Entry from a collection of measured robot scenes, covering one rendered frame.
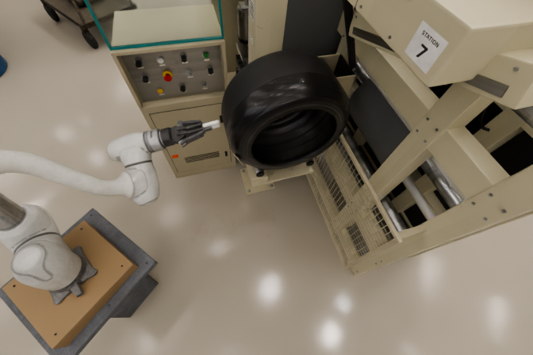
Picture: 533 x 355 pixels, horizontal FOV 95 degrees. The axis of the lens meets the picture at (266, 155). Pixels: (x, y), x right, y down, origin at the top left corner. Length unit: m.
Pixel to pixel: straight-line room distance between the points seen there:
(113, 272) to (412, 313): 1.95
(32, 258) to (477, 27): 1.49
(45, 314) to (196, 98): 1.25
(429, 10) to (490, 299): 2.31
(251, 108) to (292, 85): 0.17
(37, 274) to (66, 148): 1.84
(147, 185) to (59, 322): 0.71
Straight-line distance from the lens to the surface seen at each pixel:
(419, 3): 0.74
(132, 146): 1.07
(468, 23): 0.67
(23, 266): 1.32
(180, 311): 2.07
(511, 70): 0.77
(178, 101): 1.65
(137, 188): 1.04
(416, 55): 0.74
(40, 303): 1.56
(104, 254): 1.50
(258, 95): 0.90
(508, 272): 2.89
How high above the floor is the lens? 2.02
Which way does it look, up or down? 57 degrees down
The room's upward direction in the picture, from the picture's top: 6 degrees clockwise
